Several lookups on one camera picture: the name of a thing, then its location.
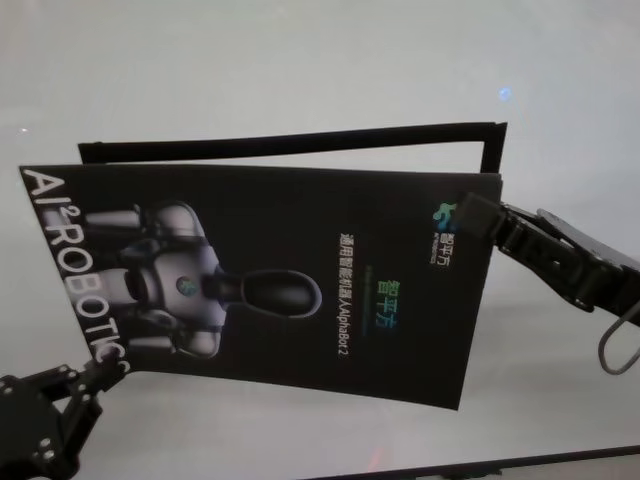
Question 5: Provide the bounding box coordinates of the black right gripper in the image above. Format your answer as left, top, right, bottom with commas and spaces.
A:
455, 192, 640, 326

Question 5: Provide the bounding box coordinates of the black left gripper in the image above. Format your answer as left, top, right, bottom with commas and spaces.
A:
0, 359, 126, 480

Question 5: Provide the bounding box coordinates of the black robot poster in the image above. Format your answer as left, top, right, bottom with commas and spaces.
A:
18, 163, 503, 413

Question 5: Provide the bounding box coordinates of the grey right gripper cable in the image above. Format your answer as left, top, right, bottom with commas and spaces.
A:
596, 313, 640, 376

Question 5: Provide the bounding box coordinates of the black rectangular frame outline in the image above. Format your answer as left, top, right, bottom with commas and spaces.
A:
78, 121, 507, 166

